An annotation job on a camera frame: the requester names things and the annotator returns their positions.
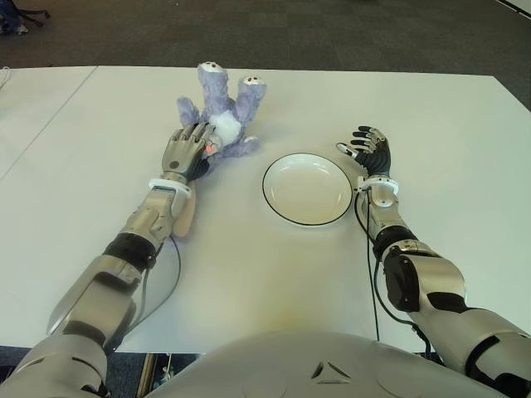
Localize black office chair base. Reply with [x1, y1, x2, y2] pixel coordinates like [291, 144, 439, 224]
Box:
[18, 7, 51, 27]

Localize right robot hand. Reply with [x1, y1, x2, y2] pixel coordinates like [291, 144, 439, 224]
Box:
[334, 124, 394, 180]

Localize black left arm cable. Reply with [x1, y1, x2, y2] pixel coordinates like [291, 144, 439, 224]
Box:
[132, 238, 183, 332]

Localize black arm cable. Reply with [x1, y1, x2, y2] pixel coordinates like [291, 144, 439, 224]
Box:
[132, 238, 183, 332]
[354, 186, 416, 342]

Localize purple plush bunny doll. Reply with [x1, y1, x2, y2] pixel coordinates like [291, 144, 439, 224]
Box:
[172, 61, 269, 240]

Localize blue trouser leg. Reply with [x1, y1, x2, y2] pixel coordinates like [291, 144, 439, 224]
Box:
[0, 0, 22, 33]

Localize grey robot torso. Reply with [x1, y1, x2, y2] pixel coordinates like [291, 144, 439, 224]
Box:
[144, 329, 499, 398]

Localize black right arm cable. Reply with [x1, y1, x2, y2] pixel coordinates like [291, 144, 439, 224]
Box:
[354, 186, 416, 342]

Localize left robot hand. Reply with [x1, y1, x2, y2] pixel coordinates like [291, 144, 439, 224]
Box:
[160, 122, 217, 183]

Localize white plate black rim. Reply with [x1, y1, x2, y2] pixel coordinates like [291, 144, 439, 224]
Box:
[261, 153, 356, 228]

